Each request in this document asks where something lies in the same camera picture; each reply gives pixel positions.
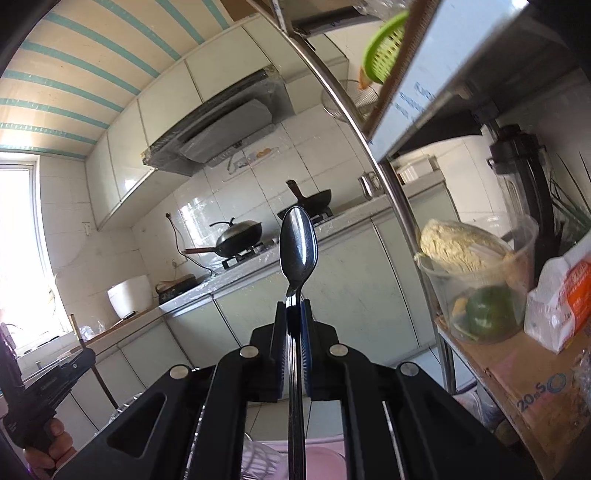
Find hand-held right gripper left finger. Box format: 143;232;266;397
55;300;290;480

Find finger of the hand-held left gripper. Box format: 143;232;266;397
0;322;19;370
25;348;96;394

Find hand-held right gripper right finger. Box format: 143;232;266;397
299;299;542;480

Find brown chopstick with yellow band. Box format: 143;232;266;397
69;314;119;409

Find metal spoon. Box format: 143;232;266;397
279;206;320;480

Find pink cup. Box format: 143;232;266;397
272;440;347;480

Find metal wire utensil rack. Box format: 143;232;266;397
111;391;289;480

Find person's left hand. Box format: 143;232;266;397
23;416;78;479

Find pale green base cabinets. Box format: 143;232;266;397
0;182;463;446

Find window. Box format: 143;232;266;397
0;159;60;354

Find white rice cooker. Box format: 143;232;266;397
107;274;153;320

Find gas stove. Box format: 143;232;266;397
221;207;335;271

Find black induction cooker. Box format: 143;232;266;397
156;272;211;306

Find black wok with lid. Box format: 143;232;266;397
184;216;263;258

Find metal kettle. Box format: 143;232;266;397
359;170;385;200

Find bag of dried noodles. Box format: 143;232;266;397
419;219;514;274

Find metal shelf rack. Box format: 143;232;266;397
245;0;591;480

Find green pepper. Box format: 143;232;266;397
464;285;516;339

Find brown cardboard sheet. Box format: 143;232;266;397
438;318;591;477

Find white plastic box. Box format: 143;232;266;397
396;156;440;184

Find clear plastic container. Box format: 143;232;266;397
414;213;539;345

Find black range hood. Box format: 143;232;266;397
142;66;296;177

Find white bag with orange label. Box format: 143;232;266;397
523;239;591;354

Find black blender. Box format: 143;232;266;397
488;124;562;292

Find green onions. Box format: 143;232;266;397
549;151;591;252

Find printed cardboard box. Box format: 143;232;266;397
364;0;591;163

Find green plastic basket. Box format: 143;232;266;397
362;9;410;85

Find black power cable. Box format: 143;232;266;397
165;213;214;278

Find black wok with wooden handle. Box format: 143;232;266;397
285;179;333;216

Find wall-mounted metal rack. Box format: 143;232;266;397
221;146;281;175

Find white wall cabinets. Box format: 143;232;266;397
85;21;352;232

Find metal wire strainer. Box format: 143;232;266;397
321;78;385;121

